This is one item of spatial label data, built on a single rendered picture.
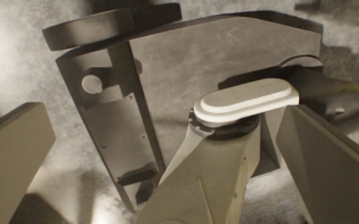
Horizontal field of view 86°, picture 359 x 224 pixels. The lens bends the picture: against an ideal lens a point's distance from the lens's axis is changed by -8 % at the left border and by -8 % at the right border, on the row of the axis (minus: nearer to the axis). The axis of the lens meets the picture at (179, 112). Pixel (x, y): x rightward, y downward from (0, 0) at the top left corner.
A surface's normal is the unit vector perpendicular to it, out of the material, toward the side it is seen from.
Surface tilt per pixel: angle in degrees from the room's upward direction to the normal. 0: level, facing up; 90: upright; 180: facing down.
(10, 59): 0
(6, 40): 0
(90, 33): 12
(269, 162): 90
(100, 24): 25
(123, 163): 0
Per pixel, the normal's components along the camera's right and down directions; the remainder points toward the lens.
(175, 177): -0.18, -0.86
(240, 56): 0.19, 0.44
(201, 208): -0.22, -0.97
